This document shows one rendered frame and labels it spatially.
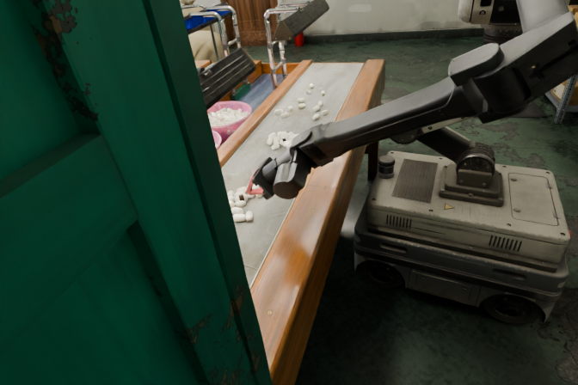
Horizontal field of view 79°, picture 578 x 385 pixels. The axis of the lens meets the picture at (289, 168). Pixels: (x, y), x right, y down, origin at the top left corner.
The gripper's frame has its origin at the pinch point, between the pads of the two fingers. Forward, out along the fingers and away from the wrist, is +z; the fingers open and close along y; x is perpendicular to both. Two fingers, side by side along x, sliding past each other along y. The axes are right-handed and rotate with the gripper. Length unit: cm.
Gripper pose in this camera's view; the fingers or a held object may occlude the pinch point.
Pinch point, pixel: (249, 191)
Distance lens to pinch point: 94.6
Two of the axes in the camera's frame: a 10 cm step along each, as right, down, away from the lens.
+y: -3.2, 5.5, -7.7
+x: 6.9, 7.0, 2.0
